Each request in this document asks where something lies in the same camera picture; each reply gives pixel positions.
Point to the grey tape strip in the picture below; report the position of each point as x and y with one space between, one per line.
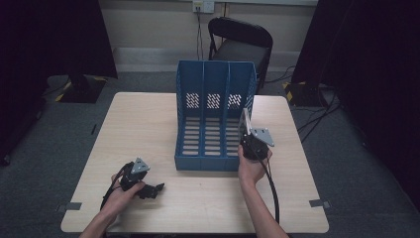
318 203
71 206

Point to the green leaf picture book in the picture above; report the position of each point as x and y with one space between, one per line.
245 120

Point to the small black floor object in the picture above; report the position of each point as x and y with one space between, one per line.
93 129

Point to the white wall socket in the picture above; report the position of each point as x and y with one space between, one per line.
203 6

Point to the dark curtain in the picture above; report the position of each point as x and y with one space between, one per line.
373 66
39 49

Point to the black yellow striped stand base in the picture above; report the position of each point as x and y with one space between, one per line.
302 94

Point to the black folding chair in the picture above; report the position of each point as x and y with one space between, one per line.
242 49

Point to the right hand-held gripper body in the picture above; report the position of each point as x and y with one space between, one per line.
257 145

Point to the blue plastic file rack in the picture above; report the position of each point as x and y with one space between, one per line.
204 162

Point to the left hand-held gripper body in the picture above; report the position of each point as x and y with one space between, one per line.
132 177

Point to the person's right hand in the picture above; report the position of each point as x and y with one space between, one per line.
251 168

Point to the person's left hand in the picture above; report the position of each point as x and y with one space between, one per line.
120 198

